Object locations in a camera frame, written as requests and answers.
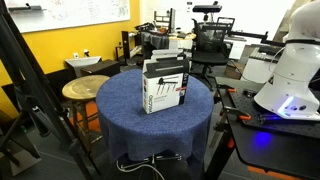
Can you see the white and black Velcro box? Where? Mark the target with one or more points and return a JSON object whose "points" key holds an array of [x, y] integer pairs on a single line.
{"points": [[165, 86]]}

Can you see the round blue-covered table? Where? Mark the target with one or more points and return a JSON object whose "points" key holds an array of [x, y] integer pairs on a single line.
{"points": [[150, 133]]}

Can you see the black office chair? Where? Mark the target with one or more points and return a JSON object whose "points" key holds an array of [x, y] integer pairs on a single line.
{"points": [[208, 56]]}

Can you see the dark brown box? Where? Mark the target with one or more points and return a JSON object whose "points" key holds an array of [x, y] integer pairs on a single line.
{"points": [[103, 66]]}

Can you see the orange and black clamp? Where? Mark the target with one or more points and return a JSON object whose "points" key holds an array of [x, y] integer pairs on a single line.
{"points": [[245, 117], [231, 90]]}

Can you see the round wooden stool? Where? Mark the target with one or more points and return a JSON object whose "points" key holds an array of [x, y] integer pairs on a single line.
{"points": [[85, 87]]}

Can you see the white plastic tub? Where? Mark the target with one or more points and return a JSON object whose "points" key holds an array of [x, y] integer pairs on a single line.
{"points": [[81, 61]]}

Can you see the small black object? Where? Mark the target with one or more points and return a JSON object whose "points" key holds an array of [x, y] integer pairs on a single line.
{"points": [[249, 93]]}

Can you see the white cabinet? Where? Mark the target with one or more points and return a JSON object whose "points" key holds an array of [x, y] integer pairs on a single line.
{"points": [[258, 70]]}

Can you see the whiteboard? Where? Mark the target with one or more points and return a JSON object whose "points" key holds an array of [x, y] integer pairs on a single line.
{"points": [[66, 13]]}

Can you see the black tripod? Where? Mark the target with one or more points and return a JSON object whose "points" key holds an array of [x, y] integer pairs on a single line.
{"points": [[33, 83]]}

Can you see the black breadboard robot table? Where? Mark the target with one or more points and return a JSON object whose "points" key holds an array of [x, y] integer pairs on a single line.
{"points": [[276, 150]]}

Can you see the white wall outlet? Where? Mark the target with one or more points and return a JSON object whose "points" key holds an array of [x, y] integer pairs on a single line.
{"points": [[76, 55]]}

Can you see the black stereo camera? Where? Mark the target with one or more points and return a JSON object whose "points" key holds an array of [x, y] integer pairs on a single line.
{"points": [[206, 8]]}

